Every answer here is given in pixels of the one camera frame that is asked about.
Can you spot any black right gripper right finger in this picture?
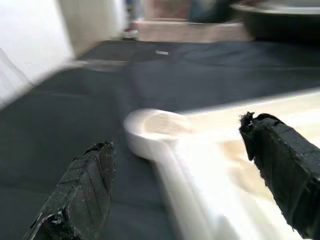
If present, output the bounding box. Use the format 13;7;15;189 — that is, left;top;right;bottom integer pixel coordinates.
238;111;320;240

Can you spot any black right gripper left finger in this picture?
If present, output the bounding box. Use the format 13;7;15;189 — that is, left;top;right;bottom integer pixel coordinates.
21;141;117;240

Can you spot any white plastic children table top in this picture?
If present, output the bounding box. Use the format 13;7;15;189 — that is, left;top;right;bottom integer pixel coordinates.
123;94;320;240

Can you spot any black tablecloth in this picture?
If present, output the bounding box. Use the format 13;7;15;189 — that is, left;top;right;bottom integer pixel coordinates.
0;39;320;240

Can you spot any large black basin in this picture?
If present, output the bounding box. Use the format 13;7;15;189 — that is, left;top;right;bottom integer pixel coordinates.
229;2;320;42

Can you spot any beige cloth covered bench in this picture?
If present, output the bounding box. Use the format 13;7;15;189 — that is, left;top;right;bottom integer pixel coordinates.
136;19;253;43

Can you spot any black plastic bag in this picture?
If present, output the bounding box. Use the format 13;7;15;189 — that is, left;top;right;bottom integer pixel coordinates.
187;0;233;23

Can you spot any red printed carton box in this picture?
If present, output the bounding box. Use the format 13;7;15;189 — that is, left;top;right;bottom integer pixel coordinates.
149;0;191;20

